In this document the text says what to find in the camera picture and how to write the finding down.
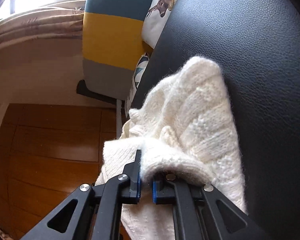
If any white knitted sweater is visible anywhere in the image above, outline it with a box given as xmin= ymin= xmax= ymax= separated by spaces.
xmin=96 ymin=56 xmax=246 ymax=239

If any geometric pattern pillow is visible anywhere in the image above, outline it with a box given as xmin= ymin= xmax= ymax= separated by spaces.
xmin=125 ymin=53 xmax=149 ymax=117

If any blue yellow grey armchair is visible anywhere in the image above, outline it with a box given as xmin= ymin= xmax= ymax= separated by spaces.
xmin=76 ymin=0 xmax=152 ymax=105

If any black leather table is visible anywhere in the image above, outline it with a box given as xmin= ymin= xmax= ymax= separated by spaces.
xmin=132 ymin=0 xmax=300 ymax=239

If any beige curtain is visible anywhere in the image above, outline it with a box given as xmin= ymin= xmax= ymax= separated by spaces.
xmin=0 ymin=7 xmax=84 ymax=50

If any white deer print pillow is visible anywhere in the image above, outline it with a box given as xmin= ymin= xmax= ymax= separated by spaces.
xmin=141 ymin=0 xmax=177 ymax=49

